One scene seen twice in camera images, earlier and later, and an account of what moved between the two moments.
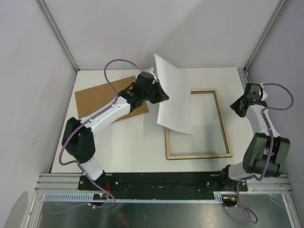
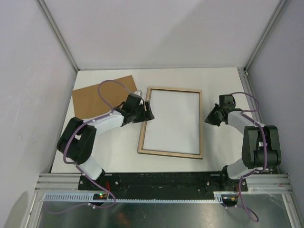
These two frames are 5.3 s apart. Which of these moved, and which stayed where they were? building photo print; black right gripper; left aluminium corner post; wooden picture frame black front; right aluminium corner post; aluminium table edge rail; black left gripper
Moved: black right gripper; building photo print; wooden picture frame black front; black left gripper
Stayed: right aluminium corner post; left aluminium corner post; aluminium table edge rail
